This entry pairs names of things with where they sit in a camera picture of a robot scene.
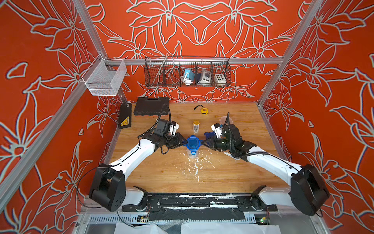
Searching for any black wire wall basket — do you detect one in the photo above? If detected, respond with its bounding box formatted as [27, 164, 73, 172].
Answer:
[144, 55, 232, 88]

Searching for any black box yellow label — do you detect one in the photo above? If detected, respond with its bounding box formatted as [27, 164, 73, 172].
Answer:
[118, 103, 132, 129]

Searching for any blue container lid front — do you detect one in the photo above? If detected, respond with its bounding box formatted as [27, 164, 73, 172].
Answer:
[186, 135, 201, 150]

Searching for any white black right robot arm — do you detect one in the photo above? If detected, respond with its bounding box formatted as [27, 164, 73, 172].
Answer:
[201, 124, 330, 216]

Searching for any black tool case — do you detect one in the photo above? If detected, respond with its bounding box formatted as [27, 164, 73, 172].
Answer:
[133, 97, 169, 116]

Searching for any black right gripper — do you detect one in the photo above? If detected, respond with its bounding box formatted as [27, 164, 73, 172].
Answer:
[200, 136, 235, 153]

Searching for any blue container lid back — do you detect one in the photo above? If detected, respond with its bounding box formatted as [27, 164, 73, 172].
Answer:
[204, 132, 217, 139]

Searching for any grey white device in basket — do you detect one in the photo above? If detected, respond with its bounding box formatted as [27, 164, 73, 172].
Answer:
[195, 70, 211, 85]

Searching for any blue container lid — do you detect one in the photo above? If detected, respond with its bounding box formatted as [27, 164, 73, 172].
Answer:
[204, 132, 217, 139]
[186, 135, 201, 150]

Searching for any yellow tape measure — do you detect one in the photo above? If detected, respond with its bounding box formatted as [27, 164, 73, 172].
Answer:
[194, 104, 209, 115]

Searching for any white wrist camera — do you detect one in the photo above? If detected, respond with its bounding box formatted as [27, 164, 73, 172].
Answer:
[211, 123, 223, 138]
[169, 121, 179, 136]

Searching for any white button box in basket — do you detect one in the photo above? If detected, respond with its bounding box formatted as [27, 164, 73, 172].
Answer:
[214, 73, 227, 87]

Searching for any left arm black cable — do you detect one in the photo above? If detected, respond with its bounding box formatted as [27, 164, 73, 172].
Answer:
[75, 103, 172, 229]

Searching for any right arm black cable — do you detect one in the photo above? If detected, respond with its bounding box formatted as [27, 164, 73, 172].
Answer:
[225, 112, 323, 218]

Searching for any blue white device in basket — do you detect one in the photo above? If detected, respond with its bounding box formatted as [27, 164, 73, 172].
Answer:
[180, 69, 195, 86]

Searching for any clear plastic container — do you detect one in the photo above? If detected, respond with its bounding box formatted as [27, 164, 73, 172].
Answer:
[187, 149, 199, 159]
[219, 116, 234, 125]

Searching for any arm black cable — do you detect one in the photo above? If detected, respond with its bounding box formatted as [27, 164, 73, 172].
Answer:
[225, 112, 323, 218]
[75, 103, 172, 229]

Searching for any white wire basket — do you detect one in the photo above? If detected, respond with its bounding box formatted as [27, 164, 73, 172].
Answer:
[82, 58, 127, 96]

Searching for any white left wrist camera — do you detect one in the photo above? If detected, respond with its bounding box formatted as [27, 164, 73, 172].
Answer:
[169, 121, 179, 136]

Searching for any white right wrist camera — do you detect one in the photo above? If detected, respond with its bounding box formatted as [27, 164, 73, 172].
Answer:
[211, 123, 223, 138]

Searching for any white bottle yellow cap back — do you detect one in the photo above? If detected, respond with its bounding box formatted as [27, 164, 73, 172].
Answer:
[193, 120, 200, 133]

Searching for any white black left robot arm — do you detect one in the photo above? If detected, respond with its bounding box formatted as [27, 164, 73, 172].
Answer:
[89, 119, 187, 212]

